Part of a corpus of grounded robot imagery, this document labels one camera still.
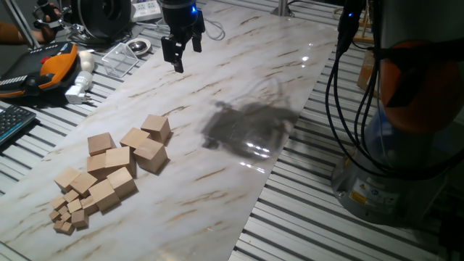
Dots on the wooden rack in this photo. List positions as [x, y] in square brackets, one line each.
[364, 39]

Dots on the orange black teach pendant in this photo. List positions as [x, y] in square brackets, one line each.
[54, 67]

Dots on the small wooden cube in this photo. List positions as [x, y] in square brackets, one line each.
[88, 204]
[71, 195]
[74, 205]
[79, 218]
[58, 202]

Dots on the marble pattern board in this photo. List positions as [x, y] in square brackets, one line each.
[217, 199]

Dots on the large wooden cube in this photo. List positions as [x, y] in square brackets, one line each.
[150, 155]
[156, 127]
[95, 163]
[100, 143]
[117, 156]
[133, 137]

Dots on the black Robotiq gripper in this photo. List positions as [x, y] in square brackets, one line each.
[179, 18]

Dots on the tiny wooden cube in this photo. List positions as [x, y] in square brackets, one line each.
[63, 209]
[66, 216]
[54, 215]
[67, 228]
[58, 225]

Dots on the person left hand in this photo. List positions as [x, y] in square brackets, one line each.
[47, 35]

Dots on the black computer keyboard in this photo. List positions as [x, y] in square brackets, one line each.
[12, 121]

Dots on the clear plastic box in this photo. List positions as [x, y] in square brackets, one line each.
[121, 58]

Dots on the medium wooden cube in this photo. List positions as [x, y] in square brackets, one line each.
[83, 183]
[66, 178]
[104, 194]
[122, 181]

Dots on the white egg shaped object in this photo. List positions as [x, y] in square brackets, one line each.
[87, 59]

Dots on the person left forearm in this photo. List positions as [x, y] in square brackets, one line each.
[9, 32]

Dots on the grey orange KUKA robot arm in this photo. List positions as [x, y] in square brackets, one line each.
[417, 90]

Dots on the brown cardboard box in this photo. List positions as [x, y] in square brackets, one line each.
[366, 70]

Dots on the white power strip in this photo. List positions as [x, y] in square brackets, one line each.
[145, 9]

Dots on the black handheld controller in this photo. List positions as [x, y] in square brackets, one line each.
[43, 9]

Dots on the white plug adapter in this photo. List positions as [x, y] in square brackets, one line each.
[81, 81]

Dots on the aluminium frame post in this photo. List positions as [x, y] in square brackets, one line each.
[282, 7]
[20, 23]

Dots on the black filament spool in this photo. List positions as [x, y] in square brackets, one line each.
[105, 18]

